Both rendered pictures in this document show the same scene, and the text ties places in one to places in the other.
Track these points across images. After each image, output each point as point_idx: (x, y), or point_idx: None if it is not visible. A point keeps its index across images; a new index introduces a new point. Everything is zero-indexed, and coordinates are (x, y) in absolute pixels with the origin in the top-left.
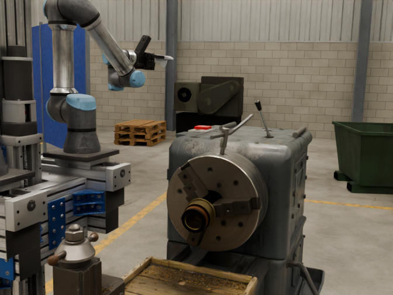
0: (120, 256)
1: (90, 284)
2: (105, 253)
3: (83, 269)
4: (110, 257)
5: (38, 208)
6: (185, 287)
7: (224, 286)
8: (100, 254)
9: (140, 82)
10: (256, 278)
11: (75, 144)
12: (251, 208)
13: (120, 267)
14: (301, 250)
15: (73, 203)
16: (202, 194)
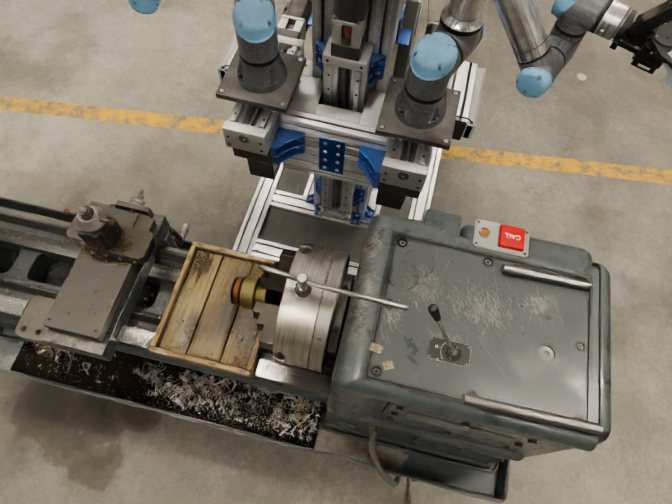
0: (657, 213)
1: (92, 240)
2: (655, 191)
3: (82, 231)
4: (647, 202)
5: (253, 144)
6: (233, 308)
7: (240, 345)
8: (650, 185)
9: (528, 91)
10: (247, 374)
11: (398, 100)
12: (269, 348)
13: (624, 222)
14: (484, 457)
15: (359, 153)
16: (272, 286)
